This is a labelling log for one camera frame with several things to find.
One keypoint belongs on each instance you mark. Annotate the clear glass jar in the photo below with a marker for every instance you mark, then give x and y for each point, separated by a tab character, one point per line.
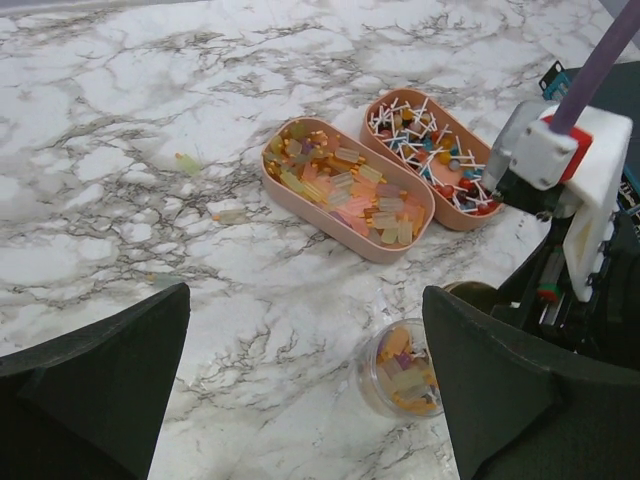
395	375

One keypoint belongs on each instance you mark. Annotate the stray pale popsicle candy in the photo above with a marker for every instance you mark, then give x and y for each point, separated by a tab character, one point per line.
231	217

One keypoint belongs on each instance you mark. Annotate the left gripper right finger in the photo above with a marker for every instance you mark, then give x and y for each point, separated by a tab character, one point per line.
518	407

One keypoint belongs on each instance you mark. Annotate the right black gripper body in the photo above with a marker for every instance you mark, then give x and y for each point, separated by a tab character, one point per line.
538	297

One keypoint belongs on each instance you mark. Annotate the blue network switch box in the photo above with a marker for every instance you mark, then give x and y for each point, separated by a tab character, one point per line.
611	169

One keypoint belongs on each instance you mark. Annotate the gold jar lid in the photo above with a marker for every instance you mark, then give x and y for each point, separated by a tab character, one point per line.
480	295

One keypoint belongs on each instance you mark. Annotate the stray teal popsicle candy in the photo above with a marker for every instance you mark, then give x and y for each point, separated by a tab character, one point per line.
163	280

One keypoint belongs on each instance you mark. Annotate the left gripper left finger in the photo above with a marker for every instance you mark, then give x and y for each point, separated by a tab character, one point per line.
90	404

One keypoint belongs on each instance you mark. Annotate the pink tray of lollipops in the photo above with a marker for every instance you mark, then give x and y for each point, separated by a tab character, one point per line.
412	130

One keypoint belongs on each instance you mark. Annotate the stray green popsicle candy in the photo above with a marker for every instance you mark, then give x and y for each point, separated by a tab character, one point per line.
187	164

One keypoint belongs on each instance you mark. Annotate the pink tray of gummy candies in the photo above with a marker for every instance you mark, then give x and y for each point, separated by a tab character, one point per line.
372	206

